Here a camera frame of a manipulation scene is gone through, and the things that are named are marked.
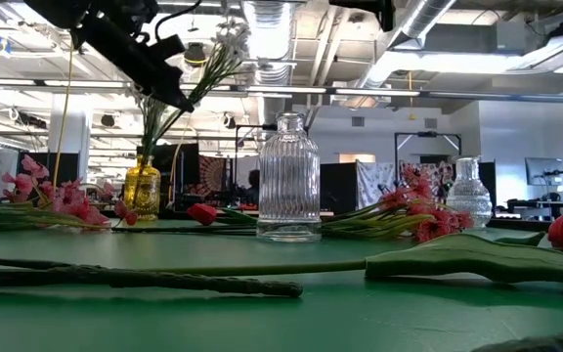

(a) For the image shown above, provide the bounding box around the pink artificial flower sprig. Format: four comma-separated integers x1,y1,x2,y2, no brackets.
112,164,476,244
0,154,139,232

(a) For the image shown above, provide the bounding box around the green felt table cover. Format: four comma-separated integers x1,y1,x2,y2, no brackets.
0,217,563,352

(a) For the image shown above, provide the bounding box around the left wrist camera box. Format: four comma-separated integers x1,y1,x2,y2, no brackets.
144,32,186,64

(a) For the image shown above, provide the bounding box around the clear ribbed glass vase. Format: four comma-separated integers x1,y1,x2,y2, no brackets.
256,110,323,244

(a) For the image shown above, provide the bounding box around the yellow glass vase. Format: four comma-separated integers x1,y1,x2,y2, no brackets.
123,154,162,222

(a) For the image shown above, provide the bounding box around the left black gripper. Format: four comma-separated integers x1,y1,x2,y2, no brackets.
70,13,196,114

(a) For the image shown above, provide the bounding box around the clear bumpy glass vase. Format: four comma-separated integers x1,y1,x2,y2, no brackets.
446,155,494,231

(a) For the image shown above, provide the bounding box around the person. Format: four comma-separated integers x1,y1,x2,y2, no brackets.
241,168,262,206

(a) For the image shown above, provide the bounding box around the red mandala tapestry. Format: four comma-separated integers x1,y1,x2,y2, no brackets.
183,154,237,197

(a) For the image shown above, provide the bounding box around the computer monitor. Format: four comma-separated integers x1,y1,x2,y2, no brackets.
524,156,563,187

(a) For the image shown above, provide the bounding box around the red artificial tulip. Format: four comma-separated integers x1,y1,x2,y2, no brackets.
186,202,258,229
0,202,563,287

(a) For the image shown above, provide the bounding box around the yellow extension cord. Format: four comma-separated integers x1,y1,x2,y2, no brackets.
51,28,75,192

